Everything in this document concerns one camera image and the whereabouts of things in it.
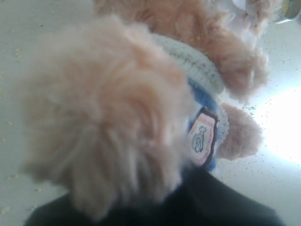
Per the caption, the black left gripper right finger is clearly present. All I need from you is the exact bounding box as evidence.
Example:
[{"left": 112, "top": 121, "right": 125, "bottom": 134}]
[{"left": 131, "top": 168, "right": 286, "bottom": 226}]

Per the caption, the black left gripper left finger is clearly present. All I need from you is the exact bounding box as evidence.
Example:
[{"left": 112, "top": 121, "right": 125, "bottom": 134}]
[{"left": 23, "top": 192, "right": 95, "bottom": 226}]

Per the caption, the plush bear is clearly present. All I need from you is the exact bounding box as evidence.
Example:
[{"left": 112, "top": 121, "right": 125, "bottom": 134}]
[{"left": 16, "top": 0, "right": 280, "bottom": 226}]

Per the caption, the steel bowl of millet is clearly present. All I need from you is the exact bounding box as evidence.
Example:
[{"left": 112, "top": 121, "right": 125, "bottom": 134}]
[{"left": 274, "top": 0, "right": 301, "bottom": 24}]

